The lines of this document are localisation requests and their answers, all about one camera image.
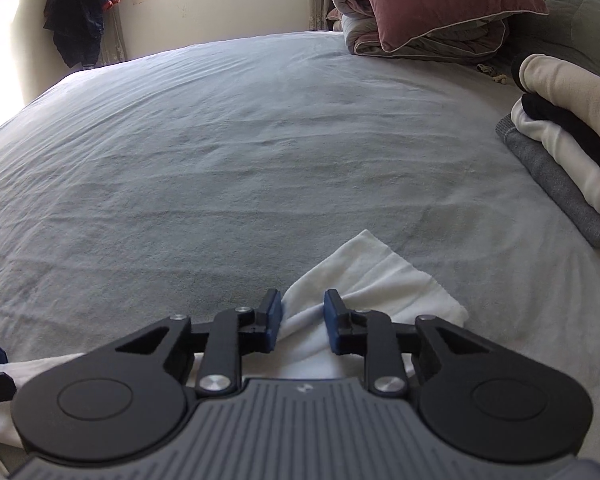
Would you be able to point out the small beige trinket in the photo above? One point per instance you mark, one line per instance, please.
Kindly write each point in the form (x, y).
(495, 77)

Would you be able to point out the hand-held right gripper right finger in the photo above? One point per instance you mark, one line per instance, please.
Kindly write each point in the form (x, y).
(331, 322)

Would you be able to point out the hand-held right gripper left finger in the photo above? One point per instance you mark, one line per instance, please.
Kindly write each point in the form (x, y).
(276, 320)

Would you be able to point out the folded cream garment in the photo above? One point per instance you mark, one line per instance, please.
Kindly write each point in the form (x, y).
(570, 85)

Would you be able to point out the folded black garment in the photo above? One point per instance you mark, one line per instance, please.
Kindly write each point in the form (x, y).
(570, 125)

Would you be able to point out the folded grey pink quilt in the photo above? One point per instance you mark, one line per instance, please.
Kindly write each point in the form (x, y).
(430, 47)

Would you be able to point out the folded grey garment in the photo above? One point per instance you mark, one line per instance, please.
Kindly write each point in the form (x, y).
(545, 180)

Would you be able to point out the folded white garment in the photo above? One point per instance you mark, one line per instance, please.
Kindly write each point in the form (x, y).
(580, 175)

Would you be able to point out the dark hanging jacket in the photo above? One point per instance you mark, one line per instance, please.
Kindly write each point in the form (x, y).
(80, 10)

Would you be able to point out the white pants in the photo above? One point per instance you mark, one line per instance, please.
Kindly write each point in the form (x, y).
(375, 275)

